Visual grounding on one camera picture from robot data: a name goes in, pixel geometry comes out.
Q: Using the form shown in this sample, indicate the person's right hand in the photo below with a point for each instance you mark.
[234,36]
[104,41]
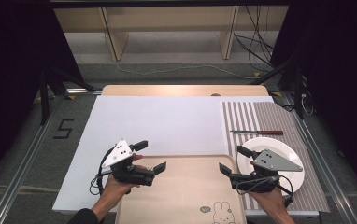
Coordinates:
[268,199]

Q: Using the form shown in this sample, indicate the person's left hand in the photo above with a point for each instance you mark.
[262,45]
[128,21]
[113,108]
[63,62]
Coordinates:
[115,187]

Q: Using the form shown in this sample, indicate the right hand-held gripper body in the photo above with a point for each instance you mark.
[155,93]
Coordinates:
[273,162]

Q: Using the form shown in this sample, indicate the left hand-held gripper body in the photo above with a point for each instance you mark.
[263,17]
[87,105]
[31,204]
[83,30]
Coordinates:
[119,154]

